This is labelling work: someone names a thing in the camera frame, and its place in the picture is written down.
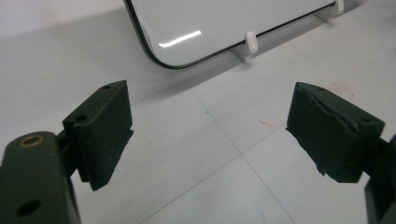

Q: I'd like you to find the white whiteboard stand foot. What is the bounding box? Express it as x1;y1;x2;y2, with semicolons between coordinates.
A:
233;31;260;65
314;0;346;24

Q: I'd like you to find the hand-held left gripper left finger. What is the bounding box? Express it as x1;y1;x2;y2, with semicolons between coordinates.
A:
62;79;134;191

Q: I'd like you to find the white whiteboard with black rim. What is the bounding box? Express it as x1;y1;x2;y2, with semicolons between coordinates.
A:
123;0;338;70

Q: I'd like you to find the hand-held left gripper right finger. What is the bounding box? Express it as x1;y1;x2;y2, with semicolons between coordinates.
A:
286;81;386;184

